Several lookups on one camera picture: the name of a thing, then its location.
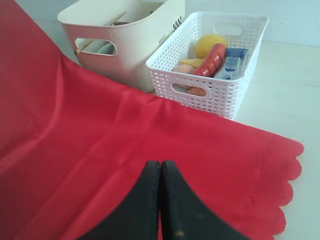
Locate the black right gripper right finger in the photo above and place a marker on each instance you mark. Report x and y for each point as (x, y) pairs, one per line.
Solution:
(184, 216)

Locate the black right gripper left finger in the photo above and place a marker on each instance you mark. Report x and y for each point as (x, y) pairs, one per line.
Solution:
(137, 215)

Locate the fried chicken nugget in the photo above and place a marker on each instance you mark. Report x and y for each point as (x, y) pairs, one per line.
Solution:
(197, 91)

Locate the brown egg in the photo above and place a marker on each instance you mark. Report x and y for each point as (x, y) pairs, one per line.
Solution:
(186, 69)

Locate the red sausage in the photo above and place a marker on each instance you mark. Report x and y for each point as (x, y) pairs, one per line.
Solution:
(212, 62)

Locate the yellow cheese wedge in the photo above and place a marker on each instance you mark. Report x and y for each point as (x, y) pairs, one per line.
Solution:
(195, 62)

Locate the blue milk carton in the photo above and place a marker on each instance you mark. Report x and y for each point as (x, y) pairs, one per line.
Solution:
(233, 64)

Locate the yellow lemon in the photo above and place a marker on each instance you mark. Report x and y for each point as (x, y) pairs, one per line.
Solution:
(204, 45)

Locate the wooden chopstick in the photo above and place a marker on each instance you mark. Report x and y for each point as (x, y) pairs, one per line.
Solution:
(83, 46)
(115, 19)

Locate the red tablecloth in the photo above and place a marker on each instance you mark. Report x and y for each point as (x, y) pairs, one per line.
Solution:
(73, 144)

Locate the white woven plastic basket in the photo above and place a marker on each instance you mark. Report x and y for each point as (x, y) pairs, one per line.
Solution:
(223, 97)

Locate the cream plastic bin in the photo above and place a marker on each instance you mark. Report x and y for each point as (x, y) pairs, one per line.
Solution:
(120, 51)

